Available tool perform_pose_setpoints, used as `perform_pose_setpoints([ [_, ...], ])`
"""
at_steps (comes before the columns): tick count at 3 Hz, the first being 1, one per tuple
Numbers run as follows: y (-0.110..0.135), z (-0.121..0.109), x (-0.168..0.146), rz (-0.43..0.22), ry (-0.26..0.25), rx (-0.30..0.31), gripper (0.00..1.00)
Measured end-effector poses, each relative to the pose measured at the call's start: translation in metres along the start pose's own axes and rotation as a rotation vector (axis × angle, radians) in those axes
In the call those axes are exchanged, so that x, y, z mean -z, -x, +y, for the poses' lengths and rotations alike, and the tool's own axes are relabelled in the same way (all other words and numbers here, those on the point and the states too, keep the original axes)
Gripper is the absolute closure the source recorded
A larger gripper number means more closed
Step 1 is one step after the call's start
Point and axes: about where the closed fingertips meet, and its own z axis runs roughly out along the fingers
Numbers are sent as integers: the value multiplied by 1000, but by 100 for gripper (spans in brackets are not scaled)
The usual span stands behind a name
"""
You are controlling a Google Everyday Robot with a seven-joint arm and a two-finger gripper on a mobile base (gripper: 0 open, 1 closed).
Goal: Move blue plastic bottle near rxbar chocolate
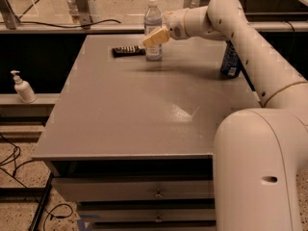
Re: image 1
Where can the left metal bracket post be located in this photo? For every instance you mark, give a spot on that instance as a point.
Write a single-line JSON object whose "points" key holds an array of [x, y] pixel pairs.
{"points": [[79, 11]]}

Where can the far left metal bracket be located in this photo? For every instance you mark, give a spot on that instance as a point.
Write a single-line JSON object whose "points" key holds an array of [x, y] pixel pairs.
{"points": [[10, 19]]}

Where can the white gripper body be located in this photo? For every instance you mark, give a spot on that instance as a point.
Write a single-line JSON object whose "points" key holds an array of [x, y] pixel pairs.
{"points": [[175, 23]]}

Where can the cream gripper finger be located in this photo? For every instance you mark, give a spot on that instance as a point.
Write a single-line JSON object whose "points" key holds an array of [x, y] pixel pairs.
{"points": [[156, 37]]}

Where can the grey drawer cabinet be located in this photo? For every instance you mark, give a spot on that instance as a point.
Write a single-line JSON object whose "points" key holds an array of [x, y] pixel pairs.
{"points": [[130, 141]]}

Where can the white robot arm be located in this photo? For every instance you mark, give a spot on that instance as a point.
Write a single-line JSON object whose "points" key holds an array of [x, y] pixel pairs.
{"points": [[258, 152]]}

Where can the blue soda can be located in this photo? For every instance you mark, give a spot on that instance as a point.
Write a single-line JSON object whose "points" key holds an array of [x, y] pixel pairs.
{"points": [[231, 64]]}

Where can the clear plastic water bottle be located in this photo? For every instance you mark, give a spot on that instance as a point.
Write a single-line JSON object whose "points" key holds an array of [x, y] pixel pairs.
{"points": [[152, 20]]}

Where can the white pump dispenser bottle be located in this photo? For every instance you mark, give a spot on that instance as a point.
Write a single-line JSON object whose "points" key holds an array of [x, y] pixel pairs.
{"points": [[23, 88]]}

